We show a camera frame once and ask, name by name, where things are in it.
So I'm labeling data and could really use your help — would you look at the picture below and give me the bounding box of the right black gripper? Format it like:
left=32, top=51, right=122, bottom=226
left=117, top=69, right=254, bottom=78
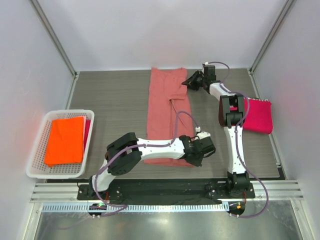
left=181, top=70, right=206, bottom=92

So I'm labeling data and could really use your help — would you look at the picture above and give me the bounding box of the salmon pink t shirt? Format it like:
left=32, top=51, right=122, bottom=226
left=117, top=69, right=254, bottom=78
left=144, top=68, right=194, bottom=167

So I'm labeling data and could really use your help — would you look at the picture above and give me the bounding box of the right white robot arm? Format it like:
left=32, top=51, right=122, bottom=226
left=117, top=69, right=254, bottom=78
left=182, top=61, right=250, bottom=198

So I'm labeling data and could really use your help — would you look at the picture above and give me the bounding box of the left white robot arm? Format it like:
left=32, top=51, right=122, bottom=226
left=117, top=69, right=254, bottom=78
left=89, top=132, right=216, bottom=200

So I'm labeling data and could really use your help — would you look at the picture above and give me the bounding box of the striped folded shirt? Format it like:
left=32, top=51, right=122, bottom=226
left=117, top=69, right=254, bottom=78
left=249, top=97, right=269, bottom=102

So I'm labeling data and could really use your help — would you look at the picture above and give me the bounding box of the magenta shirt in basket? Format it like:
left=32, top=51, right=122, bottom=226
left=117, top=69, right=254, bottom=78
left=83, top=119, right=91, bottom=150

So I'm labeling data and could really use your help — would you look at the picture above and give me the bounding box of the orange t shirt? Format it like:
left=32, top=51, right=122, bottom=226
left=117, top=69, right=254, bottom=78
left=44, top=116, right=85, bottom=167

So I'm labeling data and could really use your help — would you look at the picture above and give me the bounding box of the white plastic basket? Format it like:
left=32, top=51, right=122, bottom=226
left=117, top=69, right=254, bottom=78
left=26, top=109, right=95, bottom=180

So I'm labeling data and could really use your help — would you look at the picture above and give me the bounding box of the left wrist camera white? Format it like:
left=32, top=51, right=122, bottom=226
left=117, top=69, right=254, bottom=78
left=195, top=126, right=211, bottom=140

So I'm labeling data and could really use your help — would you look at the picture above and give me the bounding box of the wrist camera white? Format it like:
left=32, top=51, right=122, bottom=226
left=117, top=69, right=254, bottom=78
left=202, top=62, right=210, bottom=74
left=195, top=126, right=211, bottom=140

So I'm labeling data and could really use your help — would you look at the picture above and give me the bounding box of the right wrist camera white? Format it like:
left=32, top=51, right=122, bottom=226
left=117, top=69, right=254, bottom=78
left=202, top=62, right=210, bottom=74

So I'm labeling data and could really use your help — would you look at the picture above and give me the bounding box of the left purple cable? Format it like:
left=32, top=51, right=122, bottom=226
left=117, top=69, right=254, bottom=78
left=56, top=111, right=201, bottom=230

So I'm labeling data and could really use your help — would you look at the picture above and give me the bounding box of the slotted cable duct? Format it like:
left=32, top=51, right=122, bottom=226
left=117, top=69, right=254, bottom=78
left=41, top=202, right=229, bottom=214

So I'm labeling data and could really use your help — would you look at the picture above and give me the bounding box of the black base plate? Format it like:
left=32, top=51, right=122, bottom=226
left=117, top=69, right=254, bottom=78
left=76, top=177, right=256, bottom=202

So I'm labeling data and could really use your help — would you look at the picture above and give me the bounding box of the right aluminium frame post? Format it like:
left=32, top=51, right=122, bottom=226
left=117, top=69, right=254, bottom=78
left=248, top=0, right=296, bottom=75

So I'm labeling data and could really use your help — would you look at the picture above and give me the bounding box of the aluminium frame post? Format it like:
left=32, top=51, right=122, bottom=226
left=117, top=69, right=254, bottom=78
left=248, top=0, right=296, bottom=75
left=29, top=0, right=77, bottom=78

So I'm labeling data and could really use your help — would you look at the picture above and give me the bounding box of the left aluminium frame post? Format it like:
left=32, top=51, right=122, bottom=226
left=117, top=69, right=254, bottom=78
left=29, top=0, right=77, bottom=78

